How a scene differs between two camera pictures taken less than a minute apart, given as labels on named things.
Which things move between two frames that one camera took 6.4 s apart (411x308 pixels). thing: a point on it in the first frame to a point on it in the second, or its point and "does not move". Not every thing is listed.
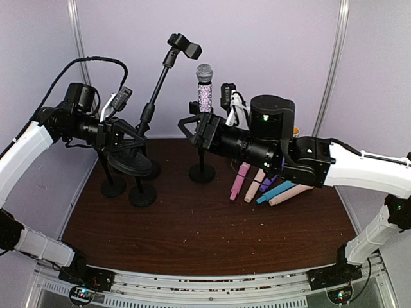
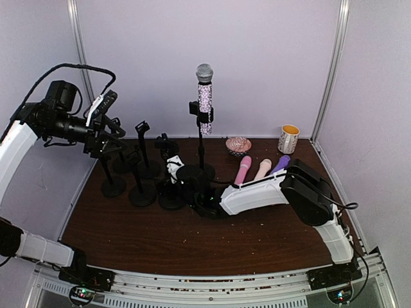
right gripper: [208, 122] to [173, 176]
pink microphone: [242, 173] does not move
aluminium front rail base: [275, 287] does not move
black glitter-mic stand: [202, 172] does not move
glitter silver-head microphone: [205, 74] does not move
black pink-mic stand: [176, 44] to [171, 196]
